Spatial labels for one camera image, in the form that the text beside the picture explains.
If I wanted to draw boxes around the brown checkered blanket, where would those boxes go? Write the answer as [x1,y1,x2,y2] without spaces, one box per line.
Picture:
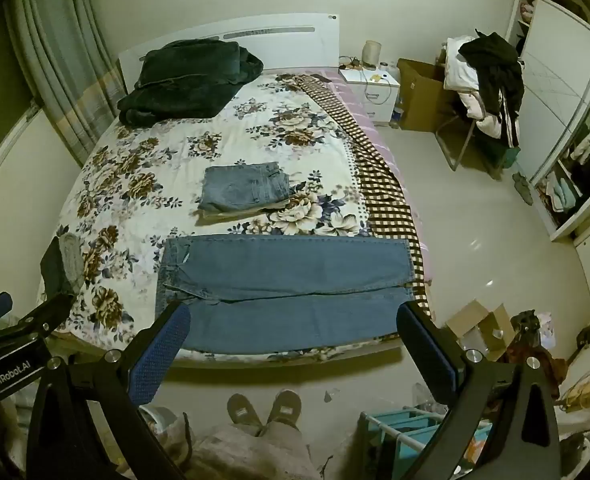
[277,74,432,318]

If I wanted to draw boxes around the floral bed sheet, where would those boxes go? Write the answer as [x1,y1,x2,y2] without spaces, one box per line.
[40,72,376,366]

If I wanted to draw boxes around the folded beige pants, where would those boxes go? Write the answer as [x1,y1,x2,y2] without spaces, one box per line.
[197,195,296,222]

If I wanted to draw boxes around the pink mattress cover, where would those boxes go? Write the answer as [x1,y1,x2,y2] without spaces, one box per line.
[320,67,433,286]

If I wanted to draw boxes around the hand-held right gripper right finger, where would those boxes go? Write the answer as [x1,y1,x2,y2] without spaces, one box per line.
[396,301,561,480]

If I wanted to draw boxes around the small open cardboard box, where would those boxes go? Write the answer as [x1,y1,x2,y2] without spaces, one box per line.
[445,299,516,361]

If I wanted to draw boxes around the beige table lamp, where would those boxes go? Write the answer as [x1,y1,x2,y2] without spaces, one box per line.
[362,40,382,72]

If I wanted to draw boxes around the grey cloth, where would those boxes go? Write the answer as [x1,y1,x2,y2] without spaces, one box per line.
[40,232,86,296]

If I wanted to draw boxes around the pile of pale clothes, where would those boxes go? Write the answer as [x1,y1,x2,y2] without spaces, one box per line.
[442,35,508,141]

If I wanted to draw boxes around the white wardrobe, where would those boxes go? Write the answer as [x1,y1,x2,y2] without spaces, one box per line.
[505,0,590,243]

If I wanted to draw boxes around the person's right shoe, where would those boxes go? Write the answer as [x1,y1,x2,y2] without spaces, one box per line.
[265,390,303,431]

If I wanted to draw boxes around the folded blue denim pants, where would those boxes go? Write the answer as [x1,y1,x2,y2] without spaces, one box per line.
[197,161,293,213]

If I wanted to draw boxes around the black garment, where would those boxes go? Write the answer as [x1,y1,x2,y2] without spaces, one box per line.
[459,31,525,148]

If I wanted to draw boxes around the person's beige trouser legs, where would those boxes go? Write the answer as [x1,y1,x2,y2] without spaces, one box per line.
[185,420,321,480]

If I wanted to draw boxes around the white nightstand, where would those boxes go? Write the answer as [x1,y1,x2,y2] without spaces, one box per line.
[339,67,402,128]

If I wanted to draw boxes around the striped curtain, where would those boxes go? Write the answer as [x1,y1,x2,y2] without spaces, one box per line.
[2,0,126,168]

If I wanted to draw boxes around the dark green blanket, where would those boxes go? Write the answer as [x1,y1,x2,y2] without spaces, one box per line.
[117,38,265,126]

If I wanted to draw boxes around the large cardboard box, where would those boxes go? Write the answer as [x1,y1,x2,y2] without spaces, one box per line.
[397,57,456,133]

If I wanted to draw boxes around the blue denim pants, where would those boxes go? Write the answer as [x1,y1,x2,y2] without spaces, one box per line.
[155,236,416,353]
[197,161,293,213]

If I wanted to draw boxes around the white bed headboard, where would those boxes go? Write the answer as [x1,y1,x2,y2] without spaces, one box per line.
[118,13,341,93]

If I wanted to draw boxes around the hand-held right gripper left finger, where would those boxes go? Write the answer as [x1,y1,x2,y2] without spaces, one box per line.
[25,301,192,480]

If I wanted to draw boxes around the teal laundry rack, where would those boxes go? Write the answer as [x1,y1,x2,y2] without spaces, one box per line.
[357,407,493,480]

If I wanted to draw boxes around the grey slippers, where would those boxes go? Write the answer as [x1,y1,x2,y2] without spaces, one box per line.
[512,172,535,206]

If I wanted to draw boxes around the metal chair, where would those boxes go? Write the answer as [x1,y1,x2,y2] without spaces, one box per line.
[435,105,506,181]

